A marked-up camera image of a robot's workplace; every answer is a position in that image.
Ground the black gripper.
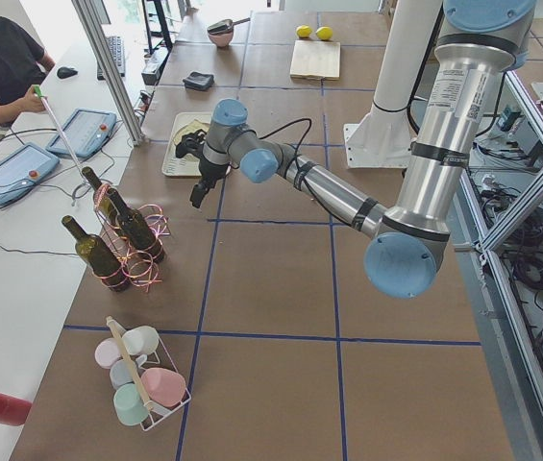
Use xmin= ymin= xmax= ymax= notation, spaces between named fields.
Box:
xmin=190 ymin=158 xmax=227 ymax=208

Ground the white round plate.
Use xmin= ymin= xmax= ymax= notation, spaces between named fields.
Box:
xmin=172 ymin=119 xmax=210 ymax=146

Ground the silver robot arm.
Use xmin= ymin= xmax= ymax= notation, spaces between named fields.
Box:
xmin=190 ymin=1 xmax=535 ymax=298

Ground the white bear tray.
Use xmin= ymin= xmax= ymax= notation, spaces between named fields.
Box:
xmin=161 ymin=111 xmax=211 ymax=179

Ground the dark wine bottle right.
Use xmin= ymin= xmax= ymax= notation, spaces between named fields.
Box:
xmin=107 ymin=187 xmax=165 ymax=263

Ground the dark wine bottle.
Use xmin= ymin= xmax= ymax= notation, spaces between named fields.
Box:
xmin=107 ymin=187 xmax=165 ymax=263
xmin=62 ymin=215 xmax=131 ymax=292
xmin=82 ymin=166 xmax=118 ymax=229

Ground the grey folded cloth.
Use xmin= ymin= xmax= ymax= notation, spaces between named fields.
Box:
xmin=183 ymin=71 xmax=214 ymax=91

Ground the dark wine bottle left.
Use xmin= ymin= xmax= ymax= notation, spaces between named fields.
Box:
xmin=62 ymin=215 xmax=131 ymax=292

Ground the blue teach pendant far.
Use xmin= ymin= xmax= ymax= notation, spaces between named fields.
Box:
xmin=62 ymin=109 xmax=117 ymax=161

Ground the blue teach pendant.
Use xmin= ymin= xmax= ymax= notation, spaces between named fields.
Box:
xmin=62 ymin=109 xmax=117 ymax=161
xmin=0 ymin=143 xmax=60 ymax=206

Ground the pink bowl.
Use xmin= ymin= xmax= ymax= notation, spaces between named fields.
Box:
xmin=208 ymin=30 xmax=234 ymax=48

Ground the white cup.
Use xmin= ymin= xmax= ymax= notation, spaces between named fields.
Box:
xmin=122 ymin=326 xmax=160 ymax=355

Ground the metal scoop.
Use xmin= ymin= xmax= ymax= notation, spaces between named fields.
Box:
xmin=207 ymin=17 xmax=250 ymax=35

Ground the black keyboard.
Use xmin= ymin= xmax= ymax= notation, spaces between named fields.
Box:
xmin=106 ymin=36 xmax=126 ymax=77

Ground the blue teach pendant near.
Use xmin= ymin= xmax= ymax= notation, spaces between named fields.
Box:
xmin=0 ymin=143 xmax=60 ymax=206

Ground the wooden cutting board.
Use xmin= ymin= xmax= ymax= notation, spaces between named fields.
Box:
xmin=289 ymin=40 xmax=341 ymax=81

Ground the black computer mouse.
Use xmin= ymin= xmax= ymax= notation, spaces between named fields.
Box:
xmin=57 ymin=66 xmax=78 ymax=80

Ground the lilac cup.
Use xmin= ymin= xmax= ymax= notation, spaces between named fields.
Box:
xmin=94 ymin=338 xmax=122 ymax=370

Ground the pink green stick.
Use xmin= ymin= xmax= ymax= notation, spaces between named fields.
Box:
xmin=32 ymin=85 xmax=86 ymax=182

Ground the yellow lemon left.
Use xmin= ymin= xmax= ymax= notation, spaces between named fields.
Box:
xmin=295 ymin=25 xmax=312 ymax=39

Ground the yellow lemon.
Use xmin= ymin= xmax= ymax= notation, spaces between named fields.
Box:
xmin=315 ymin=26 xmax=333 ymax=41
xmin=295 ymin=25 xmax=312 ymax=39

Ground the pink cup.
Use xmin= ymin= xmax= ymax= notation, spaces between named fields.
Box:
xmin=141 ymin=367 xmax=186 ymax=407

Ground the grey blue cup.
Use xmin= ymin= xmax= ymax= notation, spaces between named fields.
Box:
xmin=110 ymin=359 xmax=134 ymax=390

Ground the yellow lemon right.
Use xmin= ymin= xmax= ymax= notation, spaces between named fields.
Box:
xmin=315 ymin=26 xmax=333 ymax=41

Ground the mint green cup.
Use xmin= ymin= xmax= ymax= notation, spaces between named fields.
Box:
xmin=113 ymin=383 xmax=149 ymax=426

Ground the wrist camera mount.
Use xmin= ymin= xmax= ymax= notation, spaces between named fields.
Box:
xmin=175 ymin=129 xmax=207 ymax=158

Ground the copper wire bottle rack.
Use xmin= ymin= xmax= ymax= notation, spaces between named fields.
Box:
xmin=94 ymin=199 xmax=167 ymax=291

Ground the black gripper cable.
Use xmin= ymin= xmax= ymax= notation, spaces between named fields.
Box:
xmin=260 ymin=117 xmax=313 ymax=174

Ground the white wire cup rack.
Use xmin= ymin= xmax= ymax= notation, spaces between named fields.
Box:
xmin=94 ymin=317 xmax=191 ymax=431

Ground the aluminium frame post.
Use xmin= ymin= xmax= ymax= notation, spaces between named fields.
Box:
xmin=71 ymin=0 xmax=145 ymax=146

